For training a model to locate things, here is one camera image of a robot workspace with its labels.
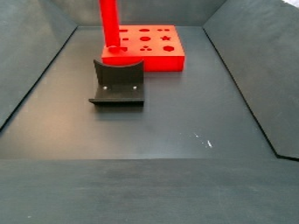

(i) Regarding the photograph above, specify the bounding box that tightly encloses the red shape-sorting block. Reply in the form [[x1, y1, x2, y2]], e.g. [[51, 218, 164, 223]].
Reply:
[[101, 24, 185, 72]]

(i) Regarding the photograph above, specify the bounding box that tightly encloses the black curved peg holder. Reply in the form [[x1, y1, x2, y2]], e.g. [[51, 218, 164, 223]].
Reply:
[[87, 60, 145, 105]]

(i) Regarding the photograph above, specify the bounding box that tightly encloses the long red arch peg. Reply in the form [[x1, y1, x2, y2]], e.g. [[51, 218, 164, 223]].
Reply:
[[97, 0, 121, 53]]

